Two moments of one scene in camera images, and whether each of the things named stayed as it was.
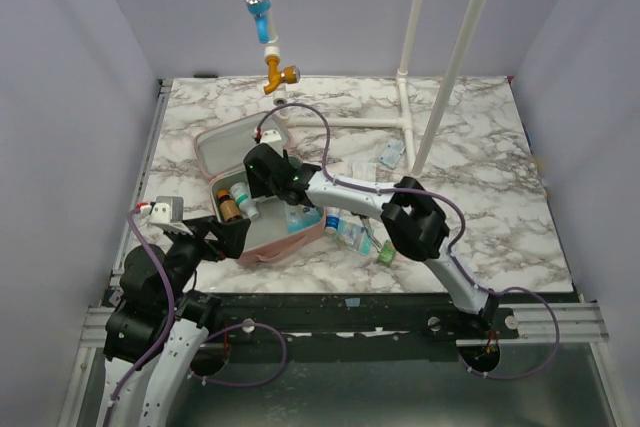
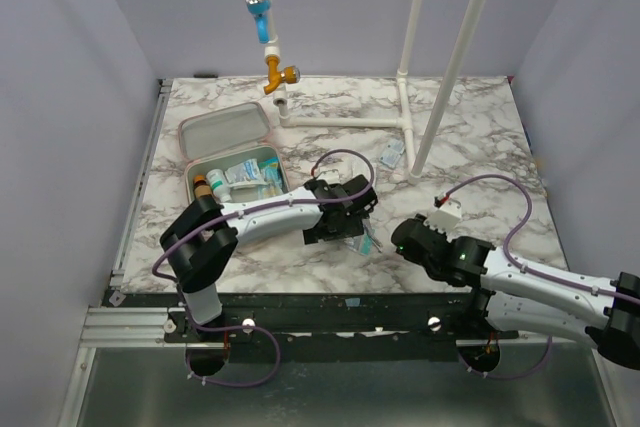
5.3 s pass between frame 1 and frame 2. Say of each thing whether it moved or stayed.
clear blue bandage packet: stayed
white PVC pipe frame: stayed
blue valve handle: stayed
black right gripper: moved
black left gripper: moved
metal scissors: stayed
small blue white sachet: stayed
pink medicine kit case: moved
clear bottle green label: moved
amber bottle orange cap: moved
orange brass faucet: stayed
